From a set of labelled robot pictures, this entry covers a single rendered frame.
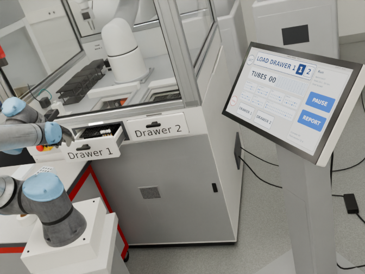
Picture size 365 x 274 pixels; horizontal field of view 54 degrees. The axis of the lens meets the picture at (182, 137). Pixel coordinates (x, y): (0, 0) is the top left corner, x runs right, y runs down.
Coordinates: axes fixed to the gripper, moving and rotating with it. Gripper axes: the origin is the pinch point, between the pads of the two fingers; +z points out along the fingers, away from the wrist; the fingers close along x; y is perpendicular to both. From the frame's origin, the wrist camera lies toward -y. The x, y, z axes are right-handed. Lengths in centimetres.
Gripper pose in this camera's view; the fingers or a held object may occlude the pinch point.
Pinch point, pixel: (69, 139)
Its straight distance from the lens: 164.7
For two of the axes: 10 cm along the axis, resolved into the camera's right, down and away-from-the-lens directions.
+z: 3.2, 4.0, 8.6
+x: 9.5, -1.2, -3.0
